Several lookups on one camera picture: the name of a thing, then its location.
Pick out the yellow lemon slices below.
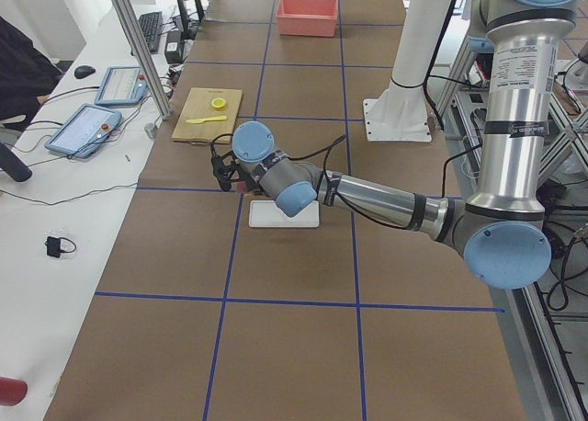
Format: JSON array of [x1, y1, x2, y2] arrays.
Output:
[[210, 97, 227, 110]]

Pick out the black computer mouse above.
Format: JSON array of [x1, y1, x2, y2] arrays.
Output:
[[73, 65, 96, 80]]

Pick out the grey and pink cloth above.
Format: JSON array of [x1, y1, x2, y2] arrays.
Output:
[[235, 181, 264, 196]]

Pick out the pink plastic bin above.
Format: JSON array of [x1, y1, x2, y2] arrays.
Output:
[[276, 0, 339, 38]]

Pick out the bamboo cutting board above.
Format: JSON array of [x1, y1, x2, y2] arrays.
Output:
[[172, 87, 243, 143]]

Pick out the white rectangular tray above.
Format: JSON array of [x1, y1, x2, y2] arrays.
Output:
[[248, 200, 320, 228]]

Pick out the teach pendant tablet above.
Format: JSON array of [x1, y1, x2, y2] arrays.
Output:
[[44, 104, 122, 158], [95, 66, 147, 108]]

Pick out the red cylinder object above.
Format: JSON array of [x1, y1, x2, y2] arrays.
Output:
[[0, 376, 28, 406]]

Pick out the yellow plastic knife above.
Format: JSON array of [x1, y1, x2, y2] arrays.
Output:
[[185, 115, 228, 125]]

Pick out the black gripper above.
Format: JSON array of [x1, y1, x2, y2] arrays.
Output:
[[230, 161, 260, 188]]

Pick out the black power adapter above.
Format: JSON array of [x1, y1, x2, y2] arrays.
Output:
[[164, 29, 185, 64]]

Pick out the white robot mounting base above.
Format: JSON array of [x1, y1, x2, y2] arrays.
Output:
[[363, 0, 455, 142]]

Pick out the aluminium frame post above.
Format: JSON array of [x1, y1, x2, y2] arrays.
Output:
[[111, 0, 171, 120]]

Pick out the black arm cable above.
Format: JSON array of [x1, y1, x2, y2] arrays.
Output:
[[293, 133, 488, 232]]

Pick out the near teach pendant tablet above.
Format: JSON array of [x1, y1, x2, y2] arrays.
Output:
[[44, 104, 122, 158]]

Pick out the small black clip device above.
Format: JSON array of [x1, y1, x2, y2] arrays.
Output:
[[45, 236, 77, 258]]

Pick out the black keyboard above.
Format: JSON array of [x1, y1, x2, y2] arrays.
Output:
[[138, 11, 163, 53]]

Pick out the far teach pendant tablet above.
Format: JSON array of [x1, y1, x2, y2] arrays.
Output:
[[95, 66, 147, 108]]

